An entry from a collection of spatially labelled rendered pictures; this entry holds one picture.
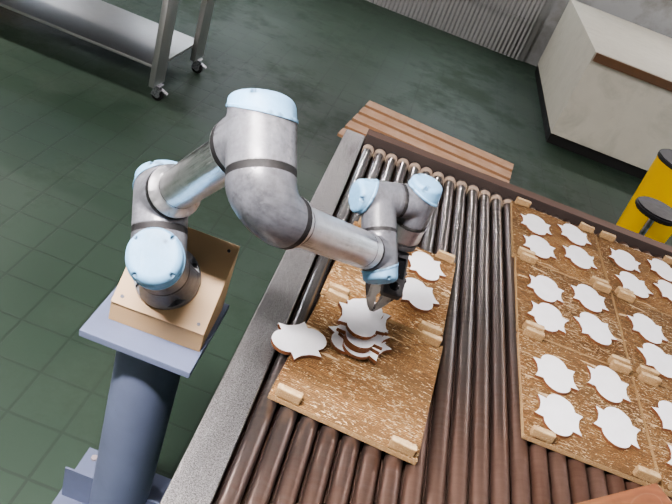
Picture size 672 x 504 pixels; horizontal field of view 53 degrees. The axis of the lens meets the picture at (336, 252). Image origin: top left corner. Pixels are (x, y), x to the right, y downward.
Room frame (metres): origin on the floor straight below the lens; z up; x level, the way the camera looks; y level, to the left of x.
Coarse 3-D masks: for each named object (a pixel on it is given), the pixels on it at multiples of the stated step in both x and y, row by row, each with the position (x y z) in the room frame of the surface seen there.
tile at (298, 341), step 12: (300, 324) 1.27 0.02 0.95; (276, 336) 1.19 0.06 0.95; (288, 336) 1.21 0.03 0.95; (300, 336) 1.22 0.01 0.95; (312, 336) 1.24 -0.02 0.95; (276, 348) 1.16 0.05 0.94; (288, 348) 1.17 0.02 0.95; (300, 348) 1.18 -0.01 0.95; (312, 348) 1.20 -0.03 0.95; (324, 348) 1.23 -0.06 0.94
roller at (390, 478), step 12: (432, 216) 2.11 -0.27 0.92; (432, 228) 2.02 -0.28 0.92; (432, 240) 1.95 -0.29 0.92; (432, 252) 1.90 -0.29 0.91; (384, 456) 1.01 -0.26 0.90; (384, 468) 0.97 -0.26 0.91; (396, 468) 0.98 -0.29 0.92; (384, 480) 0.94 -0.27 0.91; (396, 480) 0.95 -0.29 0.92; (384, 492) 0.91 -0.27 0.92; (396, 492) 0.92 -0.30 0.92
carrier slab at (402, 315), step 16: (432, 256) 1.82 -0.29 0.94; (336, 272) 1.55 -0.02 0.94; (352, 272) 1.58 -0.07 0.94; (448, 272) 1.77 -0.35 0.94; (352, 288) 1.50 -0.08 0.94; (448, 288) 1.68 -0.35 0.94; (400, 304) 1.52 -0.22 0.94; (448, 304) 1.61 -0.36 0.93; (400, 320) 1.45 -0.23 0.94; (416, 320) 1.47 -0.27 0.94; (432, 320) 1.50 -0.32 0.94
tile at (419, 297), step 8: (408, 280) 1.62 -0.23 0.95; (416, 280) 1.64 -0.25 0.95; (408, 288) 1.59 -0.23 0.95; (416, 288) 1.60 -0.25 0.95; (424, 288) 1.62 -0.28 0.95; (432, 288) 1.63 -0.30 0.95; (408, 296) 1.55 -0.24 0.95; (416, 296) 1.56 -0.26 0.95; (424, 296) 1.58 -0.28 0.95; (432, 296) 1.59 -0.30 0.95; (416, 304) 1.53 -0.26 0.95; (424, 304) 1.54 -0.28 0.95; (432, 304) 1.56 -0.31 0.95; (424, 312) 1.52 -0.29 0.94
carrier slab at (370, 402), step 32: (320, 320) 1.32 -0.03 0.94; (320, 352) 1.21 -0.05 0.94; (416, 352) 1.34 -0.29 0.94; (288, 384) 1.07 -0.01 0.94; (320, 384) 1.11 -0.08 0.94; (352, 384) 1.15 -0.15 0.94; (384, 384) 1.19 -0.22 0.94; (416, 384) 1.23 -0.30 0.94; (320, 416) 1.02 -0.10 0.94; (352, 416) 1.05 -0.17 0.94; (384, 416) 1.09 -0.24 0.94; (416, 416) 1.13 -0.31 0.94; (384, 448) 1.01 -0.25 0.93
